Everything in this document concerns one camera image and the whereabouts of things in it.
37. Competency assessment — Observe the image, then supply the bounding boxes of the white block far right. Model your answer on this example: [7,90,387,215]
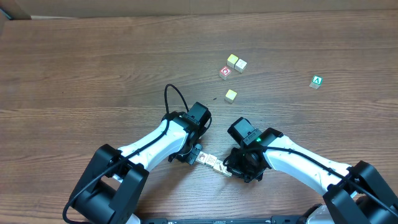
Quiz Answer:
[234,58,247,73]

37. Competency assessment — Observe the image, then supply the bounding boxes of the yellow top block far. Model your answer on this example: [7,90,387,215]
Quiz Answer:
[226,54,239,68]

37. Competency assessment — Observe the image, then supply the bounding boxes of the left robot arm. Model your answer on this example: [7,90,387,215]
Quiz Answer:
[65,102,211,224]

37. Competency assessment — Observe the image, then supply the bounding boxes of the hammer picture block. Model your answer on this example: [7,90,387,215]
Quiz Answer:
[213,159,226,174]

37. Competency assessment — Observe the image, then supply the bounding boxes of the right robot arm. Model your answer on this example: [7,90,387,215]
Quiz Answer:
[223,117,397,224]

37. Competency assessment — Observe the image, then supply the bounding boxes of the white W letter block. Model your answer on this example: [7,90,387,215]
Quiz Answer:
[205,154,217,167]

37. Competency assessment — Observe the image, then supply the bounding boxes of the white block green side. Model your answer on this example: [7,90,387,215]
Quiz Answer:
[223,169,232,177]

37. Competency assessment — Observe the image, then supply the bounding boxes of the green letter block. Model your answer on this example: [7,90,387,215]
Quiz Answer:
[309,75,323,89]

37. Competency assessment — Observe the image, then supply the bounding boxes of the red bordered block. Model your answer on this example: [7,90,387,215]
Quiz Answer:
[219,66,231,80]

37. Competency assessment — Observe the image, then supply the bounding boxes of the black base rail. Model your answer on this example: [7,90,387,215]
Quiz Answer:
[141,215,307,224]

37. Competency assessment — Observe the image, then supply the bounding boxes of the yellow letter C block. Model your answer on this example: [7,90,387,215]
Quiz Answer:
[224,90,237,103]

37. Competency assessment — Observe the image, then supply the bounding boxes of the acorn picture block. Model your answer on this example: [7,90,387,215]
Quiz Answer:
[196,152,208,164]

